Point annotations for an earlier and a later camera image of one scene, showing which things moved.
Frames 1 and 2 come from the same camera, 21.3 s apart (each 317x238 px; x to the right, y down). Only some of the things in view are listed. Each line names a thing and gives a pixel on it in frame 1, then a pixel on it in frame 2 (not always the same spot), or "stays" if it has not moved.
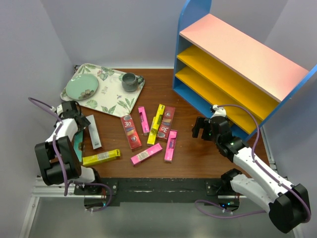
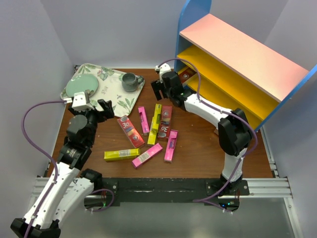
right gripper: (200, 124) → (157, 87)
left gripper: (84, 122) → (106, 106)
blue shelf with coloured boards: (217, 64) stays
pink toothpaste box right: (170, 147) stays
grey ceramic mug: (130, 82) stays
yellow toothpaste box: (101, 157) → (123, 154)
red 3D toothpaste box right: (167, 122) stays
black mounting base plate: (216, 191) stays
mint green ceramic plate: (81, 87) stays
